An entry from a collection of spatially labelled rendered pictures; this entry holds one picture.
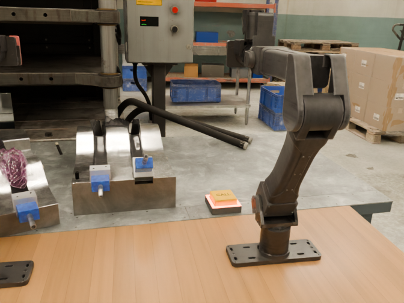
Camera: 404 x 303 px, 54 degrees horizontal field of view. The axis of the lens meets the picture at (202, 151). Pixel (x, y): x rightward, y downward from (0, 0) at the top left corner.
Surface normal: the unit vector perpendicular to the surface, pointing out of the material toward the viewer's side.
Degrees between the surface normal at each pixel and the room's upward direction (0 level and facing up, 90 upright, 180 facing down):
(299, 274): 0
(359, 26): 90
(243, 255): 0
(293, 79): 90
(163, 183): 90
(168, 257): 0
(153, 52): 90
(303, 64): 63
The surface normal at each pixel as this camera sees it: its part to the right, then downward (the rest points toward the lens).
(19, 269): 0.04, -0.94
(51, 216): 0.51, 0.30
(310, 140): 0.14, 0.76
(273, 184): -0.95, -0.03
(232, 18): 0.09, 0.33
